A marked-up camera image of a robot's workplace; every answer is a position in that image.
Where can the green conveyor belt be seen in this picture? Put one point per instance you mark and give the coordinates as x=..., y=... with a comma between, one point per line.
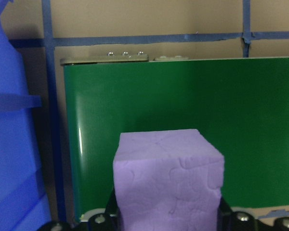
x=183, y=96

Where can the blue plastic storage bin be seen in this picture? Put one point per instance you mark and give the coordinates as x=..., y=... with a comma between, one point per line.
x=12, y=144

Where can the purple foam block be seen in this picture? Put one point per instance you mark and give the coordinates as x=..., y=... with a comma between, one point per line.
x=168, y=178

